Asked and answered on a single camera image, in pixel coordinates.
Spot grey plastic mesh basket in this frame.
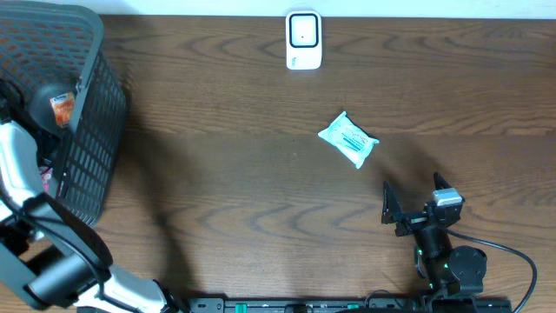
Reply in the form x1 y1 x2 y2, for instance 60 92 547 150
1 1 128 226

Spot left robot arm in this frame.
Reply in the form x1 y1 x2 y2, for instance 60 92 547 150
1 122 189 312

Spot green wet wipes pack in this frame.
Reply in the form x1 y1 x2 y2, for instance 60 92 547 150
317 111 380 170

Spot pink purple liner pack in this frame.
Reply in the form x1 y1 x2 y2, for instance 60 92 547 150
39 167 53 192

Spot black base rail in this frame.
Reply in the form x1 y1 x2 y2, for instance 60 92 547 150
187 295 513 313

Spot white barcode scanner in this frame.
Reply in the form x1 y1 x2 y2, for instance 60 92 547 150
285 10 323 70

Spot orange Kleenex tissue pack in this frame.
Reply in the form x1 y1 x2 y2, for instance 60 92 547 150
50 91 76 127

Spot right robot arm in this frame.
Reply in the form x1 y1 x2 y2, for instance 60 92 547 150
381 173 487 296

